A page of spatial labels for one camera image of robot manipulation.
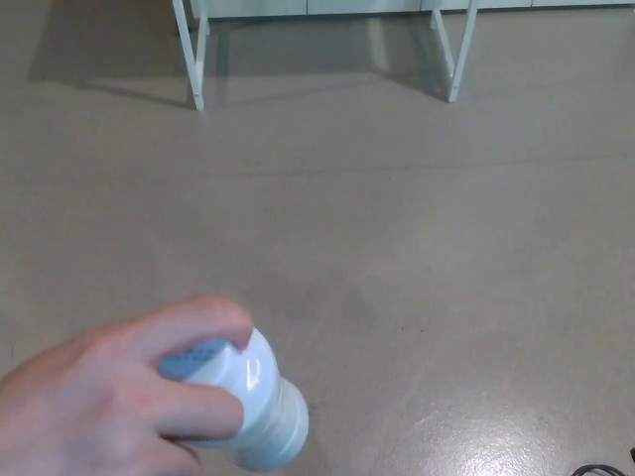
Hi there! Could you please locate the white plastic bottle blue label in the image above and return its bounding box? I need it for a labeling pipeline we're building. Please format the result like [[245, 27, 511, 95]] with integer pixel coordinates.
[[157, 326, 311, 472]]

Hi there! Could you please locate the white metal frame table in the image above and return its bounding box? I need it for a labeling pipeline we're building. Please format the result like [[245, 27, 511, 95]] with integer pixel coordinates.
[[172, 0, 635, 111]]

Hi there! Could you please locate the black cable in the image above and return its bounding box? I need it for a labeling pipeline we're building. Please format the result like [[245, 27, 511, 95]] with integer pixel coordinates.
[[570, 447, 635, 476]]

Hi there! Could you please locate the person's bare hand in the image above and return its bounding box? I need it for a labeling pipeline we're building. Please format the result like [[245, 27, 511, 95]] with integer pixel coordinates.
[[0, 293, 254, 476]]

